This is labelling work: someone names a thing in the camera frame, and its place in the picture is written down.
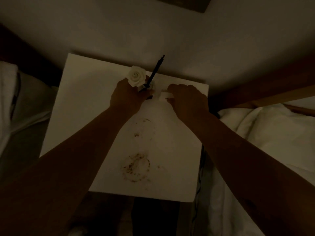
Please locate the person's left hand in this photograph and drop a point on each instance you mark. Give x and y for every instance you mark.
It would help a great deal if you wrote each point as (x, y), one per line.
(125, 98)

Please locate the person's right forearm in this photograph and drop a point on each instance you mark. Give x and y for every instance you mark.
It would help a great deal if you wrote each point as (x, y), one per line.
(248, 169)

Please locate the person's right fingers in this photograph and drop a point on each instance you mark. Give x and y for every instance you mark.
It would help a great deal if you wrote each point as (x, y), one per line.
(172, 92)

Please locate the person's right hand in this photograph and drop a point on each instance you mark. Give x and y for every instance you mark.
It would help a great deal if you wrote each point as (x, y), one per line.
(189, 101)

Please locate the small glass holder cup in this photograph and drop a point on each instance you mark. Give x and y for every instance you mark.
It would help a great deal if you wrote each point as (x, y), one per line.
(149, 88)

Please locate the wooden bed frame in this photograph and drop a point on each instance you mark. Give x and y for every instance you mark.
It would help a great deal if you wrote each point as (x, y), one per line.
(275, 98)

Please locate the person's left forearm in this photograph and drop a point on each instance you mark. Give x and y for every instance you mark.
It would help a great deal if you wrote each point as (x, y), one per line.
(59, 169)

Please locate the white bed sheet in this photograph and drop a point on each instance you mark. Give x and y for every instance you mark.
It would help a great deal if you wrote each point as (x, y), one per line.
(265, 149)

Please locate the white bedside table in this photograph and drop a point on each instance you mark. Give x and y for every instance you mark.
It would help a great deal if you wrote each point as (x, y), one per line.
(103, 125)

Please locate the white bedding with pillow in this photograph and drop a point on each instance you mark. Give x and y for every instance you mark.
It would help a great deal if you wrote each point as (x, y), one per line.
(14, 103)

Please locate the white artificial rose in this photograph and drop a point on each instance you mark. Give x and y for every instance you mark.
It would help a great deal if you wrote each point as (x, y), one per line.
(136, 76)

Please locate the black pen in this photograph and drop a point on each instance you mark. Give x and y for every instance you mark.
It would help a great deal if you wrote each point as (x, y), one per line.
(154, 71)

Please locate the person's left fingers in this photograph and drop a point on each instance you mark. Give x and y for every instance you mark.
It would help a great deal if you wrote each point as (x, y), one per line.
(145, 95)

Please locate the dark wall frame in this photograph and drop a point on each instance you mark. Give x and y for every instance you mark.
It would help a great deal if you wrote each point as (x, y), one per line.
(183, 2)

